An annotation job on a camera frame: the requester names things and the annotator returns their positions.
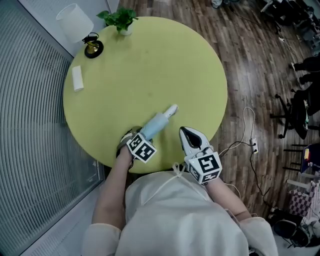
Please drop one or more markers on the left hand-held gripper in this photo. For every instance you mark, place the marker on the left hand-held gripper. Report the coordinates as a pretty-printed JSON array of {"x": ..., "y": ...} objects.
[{"x": 141, "y": 148}]

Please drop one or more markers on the light blue umbrella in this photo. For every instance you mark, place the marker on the light blue umbrella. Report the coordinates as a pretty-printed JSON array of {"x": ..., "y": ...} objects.
[{"x": 157, "y": 123}]

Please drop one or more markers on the person's right forearm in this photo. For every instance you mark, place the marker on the person's right forearm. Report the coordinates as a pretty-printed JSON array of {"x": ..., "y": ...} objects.
[{"x": 227, "y": 200}]

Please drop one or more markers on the person's left forearm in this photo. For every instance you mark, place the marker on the person's left forearm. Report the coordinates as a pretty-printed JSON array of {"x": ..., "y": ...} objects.
[{"x": 112, "y": 190}]

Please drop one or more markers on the white power strip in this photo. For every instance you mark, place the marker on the white power strip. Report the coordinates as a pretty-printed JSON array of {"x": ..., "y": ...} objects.
[{"x": 254, "y": 145}]

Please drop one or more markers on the small potted green plant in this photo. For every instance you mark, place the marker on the small potted green plant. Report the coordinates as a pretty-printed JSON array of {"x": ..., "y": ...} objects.
[{"x": 122, "y": 18}]

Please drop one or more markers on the black mesh office chair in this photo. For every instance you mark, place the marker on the black mesh office chair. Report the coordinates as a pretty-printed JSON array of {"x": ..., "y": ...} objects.
[{"x": 300, "y": 115}]

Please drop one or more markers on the blue seat stool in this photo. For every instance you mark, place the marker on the blue seat stool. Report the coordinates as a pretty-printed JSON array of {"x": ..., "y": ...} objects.
[{"x": 310, "y": 157}]

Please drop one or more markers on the black bag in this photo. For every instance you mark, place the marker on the black bag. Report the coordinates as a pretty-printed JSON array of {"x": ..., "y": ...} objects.
[{"x": 290, "y": 227}]

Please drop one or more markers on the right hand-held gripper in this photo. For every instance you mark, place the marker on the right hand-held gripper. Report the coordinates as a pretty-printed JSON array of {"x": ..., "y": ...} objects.
[{"x": 206, "y": 166}]

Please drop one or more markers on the person's white shirt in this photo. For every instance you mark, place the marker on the person's white shirt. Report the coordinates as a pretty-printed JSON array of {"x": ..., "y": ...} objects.
[{"x": 180, "y": 220}]

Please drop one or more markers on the yellow-green round table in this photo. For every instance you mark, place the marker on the yellow-green round table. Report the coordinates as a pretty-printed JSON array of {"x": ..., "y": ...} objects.
[{"x": 140, "y": 75}]

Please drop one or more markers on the small white box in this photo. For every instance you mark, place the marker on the small white box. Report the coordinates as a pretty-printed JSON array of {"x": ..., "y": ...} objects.
[{"x": 77, "y": 78}]

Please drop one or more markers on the white shade table lamp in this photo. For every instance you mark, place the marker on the white shade table lamp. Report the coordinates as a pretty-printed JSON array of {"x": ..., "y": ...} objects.
[{"x": 75, "y": 21}]

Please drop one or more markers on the checkered cloth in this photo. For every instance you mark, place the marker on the checkered cloth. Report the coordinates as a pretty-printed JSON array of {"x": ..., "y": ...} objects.
[{"x": 302, "y": 200}]

